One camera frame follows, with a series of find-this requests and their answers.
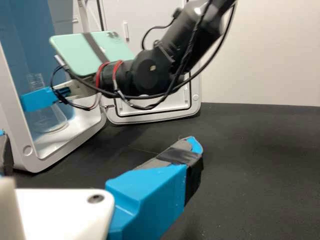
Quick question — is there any black cable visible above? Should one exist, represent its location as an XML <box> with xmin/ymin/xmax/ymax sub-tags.
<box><xmin>49</xmin><ymin>0</ymin><xmax>239</xmax><ymax>111</ymax></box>

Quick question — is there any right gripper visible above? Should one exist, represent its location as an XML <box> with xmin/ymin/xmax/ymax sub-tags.
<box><xmin>20</xmin><ymin>76</ymin><xmax>101</xmax><ymax>113</ymax></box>

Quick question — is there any right wrist camera phone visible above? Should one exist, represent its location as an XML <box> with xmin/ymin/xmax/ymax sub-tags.
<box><xmin>48</xmin><ymin>30</ymin><xmax>136</xmax><ymax>77</ymax></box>

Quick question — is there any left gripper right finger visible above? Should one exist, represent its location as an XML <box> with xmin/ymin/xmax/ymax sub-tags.
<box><xmin>104</xmin><ymin>135</ymin><xmax>204</xmax><ymax>240</ymax></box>

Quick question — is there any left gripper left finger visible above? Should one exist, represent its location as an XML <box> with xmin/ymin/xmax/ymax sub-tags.
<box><xmin>0</xmin><ymin>128</ymin><xmax>14</xmax><ymax>177</ymax></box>

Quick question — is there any white incubator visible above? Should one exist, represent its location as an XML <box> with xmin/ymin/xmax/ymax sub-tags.
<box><xmin>0</xmin><ymin>0</ymin><xmax>108</xmax><ymax>174</ymax></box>

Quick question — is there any clear flask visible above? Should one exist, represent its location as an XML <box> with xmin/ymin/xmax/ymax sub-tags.
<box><xmin>24</xmin><ymin>72</ymin><xmax>70</xmax><ymax>135</ymax></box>

